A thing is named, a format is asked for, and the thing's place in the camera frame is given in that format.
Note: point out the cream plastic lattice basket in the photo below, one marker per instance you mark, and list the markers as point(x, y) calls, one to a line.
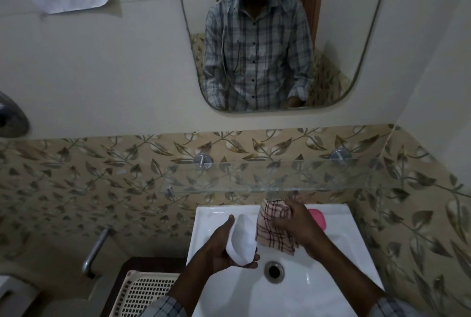
point(143, 293)

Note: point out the checked cleaning cloth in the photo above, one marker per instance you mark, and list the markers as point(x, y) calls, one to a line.
point(268, 228)

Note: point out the rounded wall mirror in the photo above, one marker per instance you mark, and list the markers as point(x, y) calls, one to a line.
point(349, 33)

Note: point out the small metal shelf clip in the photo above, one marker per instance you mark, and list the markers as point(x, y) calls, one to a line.
point(170, 191)

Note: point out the white ceramic sink basin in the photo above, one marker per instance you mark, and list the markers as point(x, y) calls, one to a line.
point(312, 291)

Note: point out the person's right hand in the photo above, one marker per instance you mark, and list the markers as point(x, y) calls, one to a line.
point(300, 224)

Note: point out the pink soap bar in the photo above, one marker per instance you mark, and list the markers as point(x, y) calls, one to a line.
point(318, 219)

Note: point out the person's right fingers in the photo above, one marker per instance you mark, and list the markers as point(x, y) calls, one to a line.
point(287, 219)

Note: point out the white soap dish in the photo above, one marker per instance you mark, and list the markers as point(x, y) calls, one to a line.
point(241, 239)

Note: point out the metal wall tap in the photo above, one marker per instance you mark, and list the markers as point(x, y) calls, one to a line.
point(95, 250)

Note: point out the metal sink drain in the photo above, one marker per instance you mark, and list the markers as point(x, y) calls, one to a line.
point(274, 272)

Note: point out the glass wall shelf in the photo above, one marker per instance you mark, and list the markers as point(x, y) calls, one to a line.
point(279, 178)

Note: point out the round metal wall fixture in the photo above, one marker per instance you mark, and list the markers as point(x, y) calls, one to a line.
point(11, 118)

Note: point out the person's left thumb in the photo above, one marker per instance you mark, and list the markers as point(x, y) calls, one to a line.
point(227, 230)

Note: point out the white toilet cistern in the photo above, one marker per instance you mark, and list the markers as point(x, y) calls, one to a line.
point(14, 296)

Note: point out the person's left forearm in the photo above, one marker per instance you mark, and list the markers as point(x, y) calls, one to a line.
point(187, 281)

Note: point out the person's right forearm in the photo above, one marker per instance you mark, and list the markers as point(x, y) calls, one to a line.
point(346, 274)

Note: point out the round metal shelf bracket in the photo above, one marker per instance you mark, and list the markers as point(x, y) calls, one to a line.
point(339, 156)
point(202, 161)

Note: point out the person's left hand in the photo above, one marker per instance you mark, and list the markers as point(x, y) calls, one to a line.
point(217, 250)

